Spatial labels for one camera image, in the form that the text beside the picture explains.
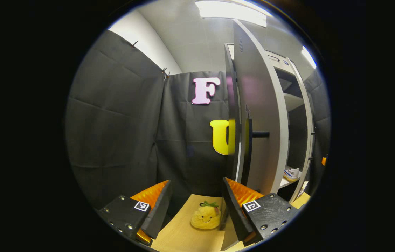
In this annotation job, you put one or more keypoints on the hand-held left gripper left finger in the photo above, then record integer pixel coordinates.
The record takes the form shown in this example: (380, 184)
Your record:
(159, 210)

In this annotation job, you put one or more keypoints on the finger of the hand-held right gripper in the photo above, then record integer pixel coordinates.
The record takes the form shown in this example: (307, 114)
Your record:
(323, 161)

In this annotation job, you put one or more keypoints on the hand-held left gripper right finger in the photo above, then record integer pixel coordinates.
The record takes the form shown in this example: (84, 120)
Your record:
(234, 210)

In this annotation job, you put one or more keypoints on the white shoe with yellow sole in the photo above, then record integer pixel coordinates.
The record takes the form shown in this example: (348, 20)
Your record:
(291, 172)

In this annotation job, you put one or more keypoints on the white shoe cabinet door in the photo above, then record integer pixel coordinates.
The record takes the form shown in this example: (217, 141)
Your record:
(264, 105)
(306, 115)

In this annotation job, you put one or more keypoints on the white grey shoe cabinet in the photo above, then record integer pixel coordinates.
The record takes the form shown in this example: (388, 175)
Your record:
(293, 115)

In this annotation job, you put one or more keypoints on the yellow plush toy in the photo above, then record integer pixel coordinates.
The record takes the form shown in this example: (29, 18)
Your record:
(205, 217)

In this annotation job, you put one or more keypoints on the small ceiling light panel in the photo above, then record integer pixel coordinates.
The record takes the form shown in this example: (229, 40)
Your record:
(308, 56)

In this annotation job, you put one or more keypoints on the large ceiling light panel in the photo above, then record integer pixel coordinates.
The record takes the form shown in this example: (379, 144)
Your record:
(232, 10)

